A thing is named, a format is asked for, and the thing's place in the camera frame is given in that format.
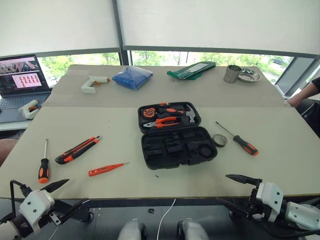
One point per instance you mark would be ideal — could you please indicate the orange black utility knife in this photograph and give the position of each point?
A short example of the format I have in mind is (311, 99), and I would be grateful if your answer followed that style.
(77, 150)

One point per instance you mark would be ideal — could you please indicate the black chair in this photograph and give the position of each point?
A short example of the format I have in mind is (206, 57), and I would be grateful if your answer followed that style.
(312, 117)

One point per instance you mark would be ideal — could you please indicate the bystander's bare hand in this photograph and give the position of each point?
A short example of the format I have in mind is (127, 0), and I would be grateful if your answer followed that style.
(295, 102)

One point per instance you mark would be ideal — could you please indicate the dark window post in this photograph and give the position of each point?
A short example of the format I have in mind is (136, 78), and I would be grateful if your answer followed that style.
(122, 37)

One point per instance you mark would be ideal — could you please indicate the open laptop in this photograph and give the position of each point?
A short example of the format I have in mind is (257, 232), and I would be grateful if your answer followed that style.
(22, 77)

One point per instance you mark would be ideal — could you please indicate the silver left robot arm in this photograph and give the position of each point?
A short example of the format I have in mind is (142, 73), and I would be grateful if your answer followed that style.
(7, 230)

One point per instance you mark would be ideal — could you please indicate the screwdriver with silver shaft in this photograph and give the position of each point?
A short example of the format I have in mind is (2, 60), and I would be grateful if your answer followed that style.
(43, 167)

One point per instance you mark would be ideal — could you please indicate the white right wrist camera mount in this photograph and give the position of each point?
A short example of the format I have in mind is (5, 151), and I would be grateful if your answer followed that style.
(271, 197)

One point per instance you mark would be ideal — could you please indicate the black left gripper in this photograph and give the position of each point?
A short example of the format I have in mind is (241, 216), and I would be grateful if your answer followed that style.
(57, 212)

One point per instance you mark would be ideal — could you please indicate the grey slanted window panel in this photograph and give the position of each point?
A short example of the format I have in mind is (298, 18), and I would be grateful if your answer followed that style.
(295, 75)

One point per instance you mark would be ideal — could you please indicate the green flat package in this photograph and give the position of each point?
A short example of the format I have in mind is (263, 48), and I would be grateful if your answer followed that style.
(192, 70)

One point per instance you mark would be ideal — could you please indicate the steel round dish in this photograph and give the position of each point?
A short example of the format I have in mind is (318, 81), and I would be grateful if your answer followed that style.
(251, 77)

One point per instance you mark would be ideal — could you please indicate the screwdriver with long dark shaft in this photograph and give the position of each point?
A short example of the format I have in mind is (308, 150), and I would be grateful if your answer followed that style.
(246, 146)

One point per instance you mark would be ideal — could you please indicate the bystander's bare forearm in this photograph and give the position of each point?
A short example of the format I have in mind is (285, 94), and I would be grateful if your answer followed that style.
(308, 93)

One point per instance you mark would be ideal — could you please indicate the small black floor object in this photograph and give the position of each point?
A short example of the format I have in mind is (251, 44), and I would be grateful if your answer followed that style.
(150, 210)

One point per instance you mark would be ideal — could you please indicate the bare skin coloured limb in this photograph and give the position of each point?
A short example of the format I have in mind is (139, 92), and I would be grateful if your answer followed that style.
(6, 150)

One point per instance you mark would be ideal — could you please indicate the grey tape roll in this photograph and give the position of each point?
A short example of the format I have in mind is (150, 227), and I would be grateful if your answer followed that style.
(215, 140)

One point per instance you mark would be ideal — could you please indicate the black tool case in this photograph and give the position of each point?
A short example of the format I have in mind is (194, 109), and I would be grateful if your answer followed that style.
(175, 150)

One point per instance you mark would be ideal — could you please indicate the orange voltage tester pen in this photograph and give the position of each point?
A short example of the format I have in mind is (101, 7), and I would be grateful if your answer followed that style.
(102, 170)

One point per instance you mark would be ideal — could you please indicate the wide white roller blind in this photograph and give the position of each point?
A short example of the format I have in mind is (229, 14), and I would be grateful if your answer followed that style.
(220, 25)

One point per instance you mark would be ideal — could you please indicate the grey rounded shape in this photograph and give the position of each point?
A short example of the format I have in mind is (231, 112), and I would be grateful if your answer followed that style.
(193, 230)
(131, 230)

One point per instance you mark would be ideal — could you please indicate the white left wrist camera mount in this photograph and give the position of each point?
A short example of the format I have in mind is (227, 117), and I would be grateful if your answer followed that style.
(35, 205)

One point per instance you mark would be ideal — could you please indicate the black table frame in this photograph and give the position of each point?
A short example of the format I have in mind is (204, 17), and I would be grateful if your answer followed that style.
(125, 202)

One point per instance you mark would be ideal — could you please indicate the white glue gun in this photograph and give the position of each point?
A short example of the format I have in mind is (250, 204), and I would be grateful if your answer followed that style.
(28, 110)
(90, 85)

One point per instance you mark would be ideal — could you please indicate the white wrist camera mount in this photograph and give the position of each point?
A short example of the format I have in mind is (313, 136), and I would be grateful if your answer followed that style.
(35, 205)
(271, 197)

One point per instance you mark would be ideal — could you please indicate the orange black tape measure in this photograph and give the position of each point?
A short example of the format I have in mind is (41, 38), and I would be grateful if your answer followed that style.
(149, 112)

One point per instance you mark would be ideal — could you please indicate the blue bag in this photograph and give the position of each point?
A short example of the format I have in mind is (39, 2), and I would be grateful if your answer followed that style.
(132, 77)

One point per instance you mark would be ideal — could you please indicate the steel cup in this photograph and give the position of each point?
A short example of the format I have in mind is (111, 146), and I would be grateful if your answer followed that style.
(231, 75)

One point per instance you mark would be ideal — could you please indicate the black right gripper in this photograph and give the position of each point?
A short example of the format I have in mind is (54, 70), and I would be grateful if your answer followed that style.
(255, 207)

